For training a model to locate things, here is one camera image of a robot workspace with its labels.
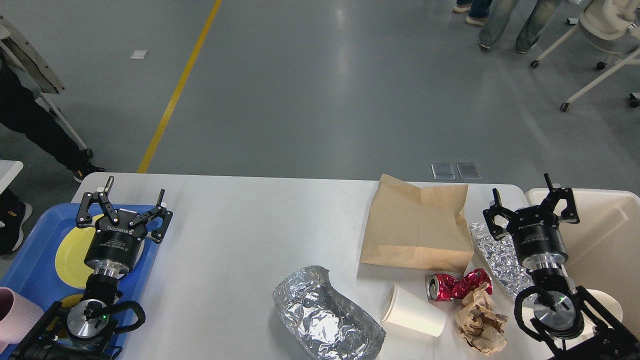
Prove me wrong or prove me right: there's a foil tray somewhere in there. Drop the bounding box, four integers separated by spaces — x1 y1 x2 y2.
272 265 386 360

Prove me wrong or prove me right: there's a white paper cup in bin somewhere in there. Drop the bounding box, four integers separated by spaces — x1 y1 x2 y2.
583 288 623 334

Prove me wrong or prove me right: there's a crushed red can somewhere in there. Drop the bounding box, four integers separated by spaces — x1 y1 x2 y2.
425 268 493 302

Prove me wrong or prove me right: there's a person in blue jeans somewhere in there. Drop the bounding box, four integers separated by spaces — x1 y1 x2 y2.
478 0 562 54

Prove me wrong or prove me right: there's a grey chair at left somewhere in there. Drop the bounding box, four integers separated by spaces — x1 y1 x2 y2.
0 16 94 158

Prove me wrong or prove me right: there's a blue plastic tray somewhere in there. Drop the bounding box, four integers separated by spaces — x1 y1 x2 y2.
0 203 167 360

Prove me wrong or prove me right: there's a floor outlet plate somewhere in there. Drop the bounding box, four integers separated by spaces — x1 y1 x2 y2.
430 162 457 181
455 162 483 180

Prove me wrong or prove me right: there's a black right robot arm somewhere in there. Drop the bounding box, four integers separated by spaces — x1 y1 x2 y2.
483 173 639 360

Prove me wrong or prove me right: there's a beige plastic bin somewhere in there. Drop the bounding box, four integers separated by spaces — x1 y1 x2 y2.
525 188 640 351

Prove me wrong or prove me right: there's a white side table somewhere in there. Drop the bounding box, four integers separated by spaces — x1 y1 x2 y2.
0 159 24 193

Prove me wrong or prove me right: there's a floor outlet plate left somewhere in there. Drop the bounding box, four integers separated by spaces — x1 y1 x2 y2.
430 162 457 181

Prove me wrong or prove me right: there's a crumpled brown paper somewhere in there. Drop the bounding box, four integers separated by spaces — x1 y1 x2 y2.
455 284 509 356

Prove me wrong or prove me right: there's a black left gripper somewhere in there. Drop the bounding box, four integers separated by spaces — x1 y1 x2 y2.
76 176 173 274

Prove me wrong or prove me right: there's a brown paper bag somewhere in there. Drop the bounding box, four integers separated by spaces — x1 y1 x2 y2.
359 174 474 272

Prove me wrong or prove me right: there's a pink ribbed mug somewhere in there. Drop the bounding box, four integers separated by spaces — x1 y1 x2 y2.
0 287 44 352

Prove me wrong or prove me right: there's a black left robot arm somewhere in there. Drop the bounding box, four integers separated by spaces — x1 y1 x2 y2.
1 177 173 360

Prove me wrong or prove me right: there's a yellow plate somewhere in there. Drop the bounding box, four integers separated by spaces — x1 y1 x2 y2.
55 227 128 289

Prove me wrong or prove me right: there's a floor outlet plate right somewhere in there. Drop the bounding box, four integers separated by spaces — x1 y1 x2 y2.
455 162 483 180

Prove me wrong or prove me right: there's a foil sheet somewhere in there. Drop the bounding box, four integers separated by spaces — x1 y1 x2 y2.
469 222 576 303

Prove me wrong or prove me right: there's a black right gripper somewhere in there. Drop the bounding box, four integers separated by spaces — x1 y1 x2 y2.
482 173 581 268

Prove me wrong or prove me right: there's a teal green mug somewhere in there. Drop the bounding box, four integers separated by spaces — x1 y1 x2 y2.
46 293 83 340

